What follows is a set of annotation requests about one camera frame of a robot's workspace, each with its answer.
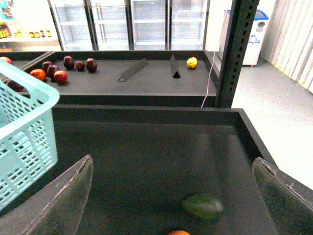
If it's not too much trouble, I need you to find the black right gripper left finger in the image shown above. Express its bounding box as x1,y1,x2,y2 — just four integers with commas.
0,155,93,235

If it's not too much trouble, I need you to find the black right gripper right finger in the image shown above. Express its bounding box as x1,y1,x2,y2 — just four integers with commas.
252,157,313,235

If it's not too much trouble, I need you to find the light blue plastic basket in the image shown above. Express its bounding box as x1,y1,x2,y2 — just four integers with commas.
0,61,60,210

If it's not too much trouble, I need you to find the red yellow apple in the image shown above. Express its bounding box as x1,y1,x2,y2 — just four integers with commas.
54,70,68,84

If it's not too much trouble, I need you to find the orange red apple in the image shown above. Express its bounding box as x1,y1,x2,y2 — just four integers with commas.
30,69,46,82

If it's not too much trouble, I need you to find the small dark red apple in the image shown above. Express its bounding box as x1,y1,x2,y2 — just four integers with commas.
76,61,85,71

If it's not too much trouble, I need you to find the dark red apple back centre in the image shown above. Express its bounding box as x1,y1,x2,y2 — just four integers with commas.
63,56,75,70

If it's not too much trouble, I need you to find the dark red apple back right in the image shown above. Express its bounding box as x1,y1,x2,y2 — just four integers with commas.
86,58,97,73

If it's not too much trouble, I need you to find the bright red apple left tray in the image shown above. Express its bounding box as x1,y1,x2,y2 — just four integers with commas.
0,56,13,65

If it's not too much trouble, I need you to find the green avocado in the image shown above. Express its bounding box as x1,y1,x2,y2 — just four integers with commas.
181,193,224,220

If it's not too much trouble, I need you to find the black lower display tray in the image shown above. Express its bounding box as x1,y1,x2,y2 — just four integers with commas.
1,105,276,235

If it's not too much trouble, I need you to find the black display tray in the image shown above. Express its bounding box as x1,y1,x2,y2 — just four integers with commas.
1,105,276,235
0,50,220,108
0,51,54,72

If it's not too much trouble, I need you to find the orange fruit at edge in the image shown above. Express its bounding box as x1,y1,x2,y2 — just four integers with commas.
167,230,190,235

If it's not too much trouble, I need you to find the black upper display tray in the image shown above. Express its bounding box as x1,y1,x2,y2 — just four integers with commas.
0,50,220,108

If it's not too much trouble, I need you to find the black left display tray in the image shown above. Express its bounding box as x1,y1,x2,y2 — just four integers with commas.
0,51,54,72

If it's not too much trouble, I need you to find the white blue chest freezer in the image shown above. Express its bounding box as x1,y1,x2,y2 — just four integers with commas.
218,9,269,67

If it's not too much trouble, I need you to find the black flat divider strip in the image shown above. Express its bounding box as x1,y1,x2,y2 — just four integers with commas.
118,58,148,82

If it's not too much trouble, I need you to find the yellow lemon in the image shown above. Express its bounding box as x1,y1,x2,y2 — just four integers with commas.
187,57,198,70

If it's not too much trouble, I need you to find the black triangular divider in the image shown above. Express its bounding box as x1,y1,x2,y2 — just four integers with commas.
170,54,180,79

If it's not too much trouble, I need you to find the glass door display fridge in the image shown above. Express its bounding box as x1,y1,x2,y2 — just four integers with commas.
48,0,210,51

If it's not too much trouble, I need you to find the white shelf with bottles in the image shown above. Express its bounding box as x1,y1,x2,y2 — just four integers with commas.
0,0,61,52

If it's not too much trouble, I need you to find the pink thin cable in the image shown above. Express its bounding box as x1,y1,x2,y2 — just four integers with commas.
201,50,218,108

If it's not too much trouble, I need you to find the black perforated right post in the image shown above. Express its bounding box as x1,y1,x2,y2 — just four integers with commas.
215,0,259,108

